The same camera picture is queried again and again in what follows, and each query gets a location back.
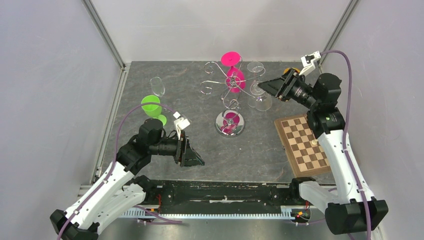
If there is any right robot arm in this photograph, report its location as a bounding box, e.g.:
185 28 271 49
258 68 389 235

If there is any pink wine glass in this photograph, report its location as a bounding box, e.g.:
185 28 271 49
220 51 246 94

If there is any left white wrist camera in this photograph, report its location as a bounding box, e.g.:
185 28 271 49
173 111 191 140

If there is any chrome wine glass rack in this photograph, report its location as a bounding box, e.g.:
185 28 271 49
199 60 266 138

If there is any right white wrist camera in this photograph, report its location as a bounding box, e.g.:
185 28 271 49
299 51 321 76

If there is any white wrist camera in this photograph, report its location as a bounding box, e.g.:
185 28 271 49
299 51 321 76
173 111 191 140

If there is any white slotted cable duct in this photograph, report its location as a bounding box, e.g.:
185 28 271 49
115 206 311 220

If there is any green wine glass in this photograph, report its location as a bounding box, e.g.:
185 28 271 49
141 95 167 126

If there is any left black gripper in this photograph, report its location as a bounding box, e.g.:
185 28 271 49
149 130 205 168

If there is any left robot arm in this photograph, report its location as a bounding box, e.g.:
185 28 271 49
50 117 205 240

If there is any clear wine glass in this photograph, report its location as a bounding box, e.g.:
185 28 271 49
149 76 166 98

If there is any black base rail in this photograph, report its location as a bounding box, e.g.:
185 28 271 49
138 180 311 215

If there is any wooden chessboard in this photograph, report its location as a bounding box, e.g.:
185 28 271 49
274 113 331 178

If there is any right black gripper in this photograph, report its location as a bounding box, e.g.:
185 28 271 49
258 67 320 110

